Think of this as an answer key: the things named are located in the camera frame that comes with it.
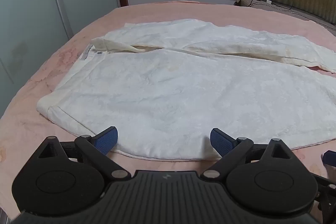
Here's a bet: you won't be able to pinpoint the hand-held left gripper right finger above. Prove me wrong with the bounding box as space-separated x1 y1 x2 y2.
201 128 292 180

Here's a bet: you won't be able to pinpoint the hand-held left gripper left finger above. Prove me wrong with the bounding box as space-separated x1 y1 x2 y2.
38 126 132 182

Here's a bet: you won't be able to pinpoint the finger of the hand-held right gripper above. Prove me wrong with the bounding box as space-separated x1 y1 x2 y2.
322 150 336 165

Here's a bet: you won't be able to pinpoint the white pants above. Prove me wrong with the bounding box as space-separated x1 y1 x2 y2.
36 18 336 161

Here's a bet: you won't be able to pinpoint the pink floral blanket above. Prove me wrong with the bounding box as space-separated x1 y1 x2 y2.
0 0 336 219

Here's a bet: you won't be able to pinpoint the frosted glass wardrobe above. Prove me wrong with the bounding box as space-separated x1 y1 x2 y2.
0 0 119 119

